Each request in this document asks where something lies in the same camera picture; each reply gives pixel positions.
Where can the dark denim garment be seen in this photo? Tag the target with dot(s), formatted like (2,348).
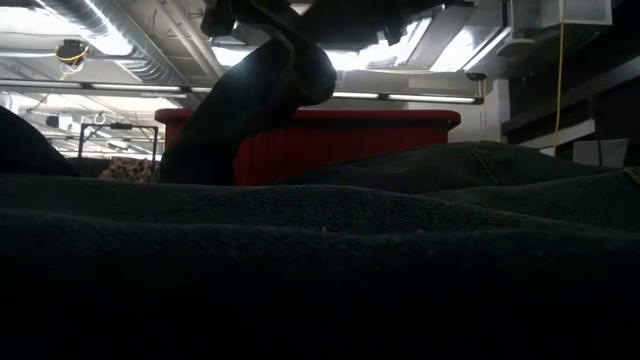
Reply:
(320,275)

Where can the red plastic laundry bin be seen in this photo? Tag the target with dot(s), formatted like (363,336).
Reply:
(350,145)

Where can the LED light bar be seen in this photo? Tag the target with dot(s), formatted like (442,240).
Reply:
(425,97)

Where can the black background stand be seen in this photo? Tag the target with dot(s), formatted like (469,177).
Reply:
(156,142)

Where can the black ceiling device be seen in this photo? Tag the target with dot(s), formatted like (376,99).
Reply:
(72,50)

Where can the grey boxes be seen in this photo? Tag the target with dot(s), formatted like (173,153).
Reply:
(600,152)

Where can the silver ventilation duct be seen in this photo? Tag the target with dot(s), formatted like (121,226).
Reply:
(150,65)

